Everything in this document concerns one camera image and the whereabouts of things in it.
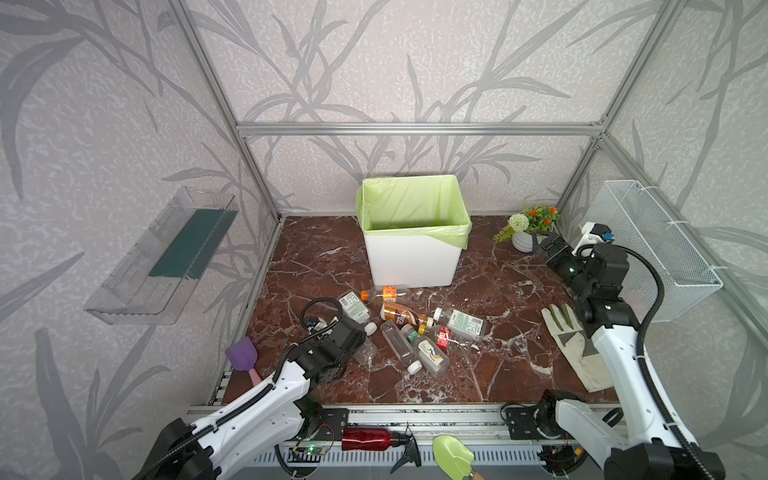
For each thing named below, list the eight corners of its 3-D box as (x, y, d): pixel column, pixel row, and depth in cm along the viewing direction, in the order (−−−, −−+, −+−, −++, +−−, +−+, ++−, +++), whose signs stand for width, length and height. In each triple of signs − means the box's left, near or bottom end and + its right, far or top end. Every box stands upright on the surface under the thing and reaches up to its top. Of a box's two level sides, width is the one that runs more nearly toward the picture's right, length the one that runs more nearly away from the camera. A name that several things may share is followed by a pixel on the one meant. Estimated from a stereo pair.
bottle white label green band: (393, 343, 89) (393, 336, 84) (405, 329, 92) (406, 321, 87) (439, 381, 82) (441, 375, 77) (451, 364, 85) (453, 357, 80)
